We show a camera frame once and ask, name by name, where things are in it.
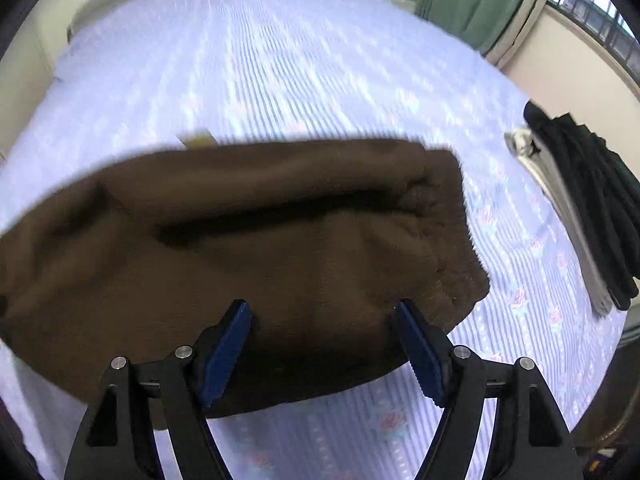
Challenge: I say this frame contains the purple floral bed sheet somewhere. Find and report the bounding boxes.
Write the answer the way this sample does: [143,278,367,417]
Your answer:
[1,0,626,479]

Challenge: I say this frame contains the black folded clothes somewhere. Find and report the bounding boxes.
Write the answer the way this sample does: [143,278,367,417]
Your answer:
[524,102,639,311]

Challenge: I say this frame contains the window with black grille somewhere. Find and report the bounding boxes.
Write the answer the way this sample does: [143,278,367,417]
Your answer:
[548,0,640,84]

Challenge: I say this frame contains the dark brown fleece pants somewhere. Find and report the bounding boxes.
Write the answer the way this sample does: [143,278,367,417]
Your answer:
[1,139,489,417]

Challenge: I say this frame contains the grey folded garment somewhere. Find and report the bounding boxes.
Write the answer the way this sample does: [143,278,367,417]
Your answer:
[504,128,616,315]

